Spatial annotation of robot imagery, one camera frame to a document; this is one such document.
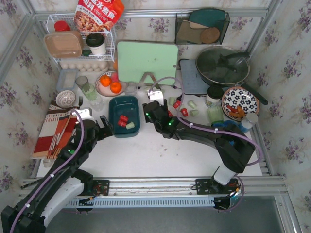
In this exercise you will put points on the striped kitchen towel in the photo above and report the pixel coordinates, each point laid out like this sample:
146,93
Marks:
55,133

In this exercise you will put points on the white cup black lid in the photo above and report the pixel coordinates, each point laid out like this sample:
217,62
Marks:
96,43

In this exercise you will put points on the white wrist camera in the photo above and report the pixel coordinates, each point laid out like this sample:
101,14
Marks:
155,96
84,114

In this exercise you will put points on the teal plastic storage basket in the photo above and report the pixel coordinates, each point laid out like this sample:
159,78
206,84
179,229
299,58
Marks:
128,106

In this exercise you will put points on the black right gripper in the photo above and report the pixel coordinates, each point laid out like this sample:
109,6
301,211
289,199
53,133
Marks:
150,109

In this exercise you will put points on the blue cloth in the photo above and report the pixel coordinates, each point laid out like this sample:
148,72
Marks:
226,126

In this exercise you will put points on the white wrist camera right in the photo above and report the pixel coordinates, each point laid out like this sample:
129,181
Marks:
155,96

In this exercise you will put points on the white strainer basket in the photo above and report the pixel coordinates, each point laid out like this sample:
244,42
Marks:
65,99

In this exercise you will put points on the grey induction cooker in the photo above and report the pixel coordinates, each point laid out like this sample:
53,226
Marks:
191,78

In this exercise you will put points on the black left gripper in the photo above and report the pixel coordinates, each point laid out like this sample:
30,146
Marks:
105,129

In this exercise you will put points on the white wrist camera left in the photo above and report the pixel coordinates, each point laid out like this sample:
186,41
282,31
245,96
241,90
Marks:
84,114

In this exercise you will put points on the egg tray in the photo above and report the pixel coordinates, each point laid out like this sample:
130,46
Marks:
86,66

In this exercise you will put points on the clear glass tumbler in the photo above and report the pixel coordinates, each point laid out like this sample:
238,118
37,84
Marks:
97,104

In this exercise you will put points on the clear container blue lid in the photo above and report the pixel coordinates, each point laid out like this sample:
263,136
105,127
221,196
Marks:
66,80

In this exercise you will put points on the brown plastic lunch box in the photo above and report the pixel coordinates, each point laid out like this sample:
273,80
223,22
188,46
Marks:
61,45

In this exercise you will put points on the red snack bag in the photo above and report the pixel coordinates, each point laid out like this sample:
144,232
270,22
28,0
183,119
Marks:
97,15

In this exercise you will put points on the green glass cup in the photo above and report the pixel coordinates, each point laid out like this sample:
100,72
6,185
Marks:
87,89

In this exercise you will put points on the black mesh organizer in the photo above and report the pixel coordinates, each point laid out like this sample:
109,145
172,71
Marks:
205,26

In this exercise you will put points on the silver fork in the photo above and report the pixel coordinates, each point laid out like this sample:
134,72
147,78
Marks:
80,102

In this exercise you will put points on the pink bowl with oranges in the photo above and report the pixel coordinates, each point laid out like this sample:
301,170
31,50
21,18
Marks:
109,85

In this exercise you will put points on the black pan with glass lid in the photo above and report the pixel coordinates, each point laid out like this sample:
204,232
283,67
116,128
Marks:
226,67

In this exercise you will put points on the red capped jar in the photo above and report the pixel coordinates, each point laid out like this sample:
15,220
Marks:
61,26

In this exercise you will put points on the white jar black lid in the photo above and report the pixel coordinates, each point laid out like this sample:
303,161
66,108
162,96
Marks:
214,95

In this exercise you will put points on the floral patterned plate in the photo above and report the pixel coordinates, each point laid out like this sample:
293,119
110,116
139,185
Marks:
237,102

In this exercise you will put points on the green cutting board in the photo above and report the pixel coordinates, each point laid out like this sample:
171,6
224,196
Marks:
136,58

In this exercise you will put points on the red coffee capsule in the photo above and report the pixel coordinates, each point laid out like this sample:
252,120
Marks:
122,123
124,118

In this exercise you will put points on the white wire rack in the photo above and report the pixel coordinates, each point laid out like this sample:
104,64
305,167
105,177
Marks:
110,39

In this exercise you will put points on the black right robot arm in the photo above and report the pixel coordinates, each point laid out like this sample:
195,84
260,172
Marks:
233,146

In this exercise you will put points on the blue jar silver lid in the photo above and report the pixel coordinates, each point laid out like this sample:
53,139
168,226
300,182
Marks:
248,122

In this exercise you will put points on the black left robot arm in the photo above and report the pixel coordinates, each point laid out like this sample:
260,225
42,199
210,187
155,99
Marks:
63,182

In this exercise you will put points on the green glass bottle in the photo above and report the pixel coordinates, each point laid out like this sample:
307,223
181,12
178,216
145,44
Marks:
215,114

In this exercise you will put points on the green coffee capsule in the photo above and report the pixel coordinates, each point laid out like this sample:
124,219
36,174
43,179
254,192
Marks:
130,125

